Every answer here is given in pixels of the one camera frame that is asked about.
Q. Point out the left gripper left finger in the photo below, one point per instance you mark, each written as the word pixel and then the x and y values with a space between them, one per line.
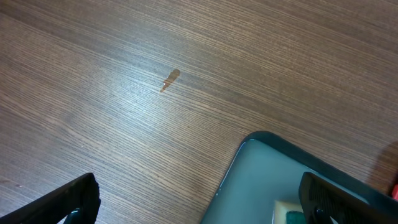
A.
pixel 75 202

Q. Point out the red plastic tray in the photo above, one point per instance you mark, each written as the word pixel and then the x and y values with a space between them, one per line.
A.
pixel 394 193

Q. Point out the green yellow sponge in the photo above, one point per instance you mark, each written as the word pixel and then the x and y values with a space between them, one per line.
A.
pixel 288 213

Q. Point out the black water tray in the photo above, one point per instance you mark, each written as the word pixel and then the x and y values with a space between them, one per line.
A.
pixel 267 168

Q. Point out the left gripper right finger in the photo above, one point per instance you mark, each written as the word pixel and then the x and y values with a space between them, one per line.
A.
pixel 325 203

